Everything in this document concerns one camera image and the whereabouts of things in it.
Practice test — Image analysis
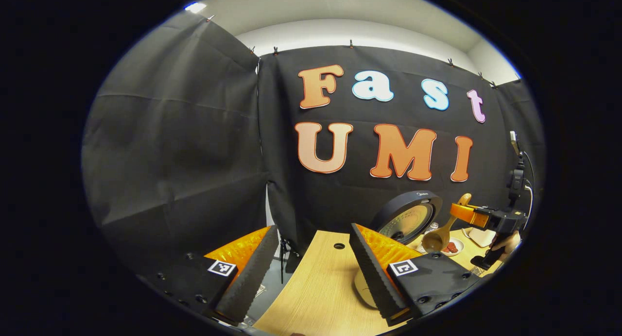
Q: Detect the wooden spoon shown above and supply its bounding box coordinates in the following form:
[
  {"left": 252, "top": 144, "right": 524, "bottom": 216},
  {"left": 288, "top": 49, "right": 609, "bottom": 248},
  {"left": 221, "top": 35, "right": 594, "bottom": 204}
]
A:
[{"left": 421, "top": 194, "right": 472, "bottom": 252}]

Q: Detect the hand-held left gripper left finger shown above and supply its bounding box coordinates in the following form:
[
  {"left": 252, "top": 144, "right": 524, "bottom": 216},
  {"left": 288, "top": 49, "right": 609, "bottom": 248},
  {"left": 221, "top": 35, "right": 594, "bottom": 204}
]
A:
[{"left": 138, "top": 224, "right": 280, "bottom": 327}]

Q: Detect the black stand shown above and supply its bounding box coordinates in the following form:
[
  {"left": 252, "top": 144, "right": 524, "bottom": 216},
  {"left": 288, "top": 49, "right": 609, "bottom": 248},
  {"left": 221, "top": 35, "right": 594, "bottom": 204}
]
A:
[{"left": 278, "top": 236, "right": 302, "bottom": 284}]

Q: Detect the white plate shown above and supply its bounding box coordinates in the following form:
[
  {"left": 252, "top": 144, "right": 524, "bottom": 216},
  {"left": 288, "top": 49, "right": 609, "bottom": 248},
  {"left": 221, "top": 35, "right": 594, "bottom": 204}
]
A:
[{"left": 439, "top": 237, "right": 465, "bottom": 257}]

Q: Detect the black backdrop cloth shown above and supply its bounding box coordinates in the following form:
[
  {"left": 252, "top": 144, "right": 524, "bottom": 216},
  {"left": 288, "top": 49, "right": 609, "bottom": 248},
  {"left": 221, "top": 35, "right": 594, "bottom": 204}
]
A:
[{"left": 82, "top": 11, "right": 546, "bottom": 278}]

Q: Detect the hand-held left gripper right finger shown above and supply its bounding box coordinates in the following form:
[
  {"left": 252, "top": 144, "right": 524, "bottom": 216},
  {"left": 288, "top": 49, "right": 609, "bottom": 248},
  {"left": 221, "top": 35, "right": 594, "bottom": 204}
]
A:
[{"left": 349, "top": 223, "right": 486, "bottom": 327}]

